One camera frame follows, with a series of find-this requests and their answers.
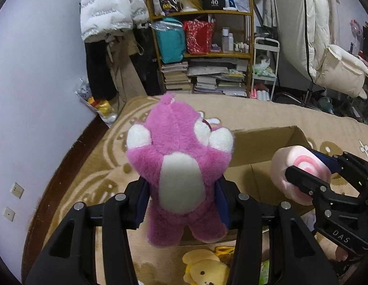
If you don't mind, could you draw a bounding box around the cardboard box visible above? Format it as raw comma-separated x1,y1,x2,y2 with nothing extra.
177,125,318,247

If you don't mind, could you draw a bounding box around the black coat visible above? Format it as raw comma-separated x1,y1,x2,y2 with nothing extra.
84,41,118,101

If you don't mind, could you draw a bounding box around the pink swirl roll plush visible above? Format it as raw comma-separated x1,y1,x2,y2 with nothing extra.
270,145,331,206

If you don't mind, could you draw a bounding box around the yellow plush dog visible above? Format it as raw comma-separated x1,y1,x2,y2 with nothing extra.
182,246,235,285

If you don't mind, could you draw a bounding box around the plastic bag of toys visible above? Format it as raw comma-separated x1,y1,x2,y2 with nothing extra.
75,78,118,127

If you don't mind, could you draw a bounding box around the pink plush bear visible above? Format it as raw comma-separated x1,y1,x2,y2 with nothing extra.
126,93,234,248

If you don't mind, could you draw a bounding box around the red patterned bag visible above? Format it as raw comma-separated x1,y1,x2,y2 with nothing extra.
183,20,215,55

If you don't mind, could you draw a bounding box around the stack of books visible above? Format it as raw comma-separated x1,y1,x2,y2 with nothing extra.
161,62,192,91

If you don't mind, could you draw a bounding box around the beige patterned rug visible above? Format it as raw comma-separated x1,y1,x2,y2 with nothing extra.
35,93,368,285

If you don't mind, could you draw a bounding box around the lower wall outlet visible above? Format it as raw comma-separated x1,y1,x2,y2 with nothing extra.
3,207,15,222

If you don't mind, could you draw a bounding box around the upper wall outlet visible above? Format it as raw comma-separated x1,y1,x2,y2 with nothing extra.
10,183,24,199

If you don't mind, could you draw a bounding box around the green tissue pack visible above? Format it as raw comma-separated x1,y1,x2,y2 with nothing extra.
259,260,270,285

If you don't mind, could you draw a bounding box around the wall outlet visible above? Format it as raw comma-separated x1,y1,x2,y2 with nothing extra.
3,207,15,222
10,183,24,199

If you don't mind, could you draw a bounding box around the white puffer jacket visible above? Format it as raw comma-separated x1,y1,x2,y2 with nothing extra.
80,0,149,43

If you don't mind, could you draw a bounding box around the teal bag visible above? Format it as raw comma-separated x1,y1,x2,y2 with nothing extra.
150,17,186,64

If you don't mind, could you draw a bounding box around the beige trench coat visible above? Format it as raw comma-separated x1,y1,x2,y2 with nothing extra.
107,32,146,113

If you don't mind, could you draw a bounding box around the cream padded chair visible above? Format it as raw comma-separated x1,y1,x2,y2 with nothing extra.
275,0,368,99

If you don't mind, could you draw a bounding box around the white rolling cart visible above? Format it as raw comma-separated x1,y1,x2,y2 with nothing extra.
250,37,280,101

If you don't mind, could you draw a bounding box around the wooden bookshelf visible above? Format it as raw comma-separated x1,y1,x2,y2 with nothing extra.
146,0,255,88

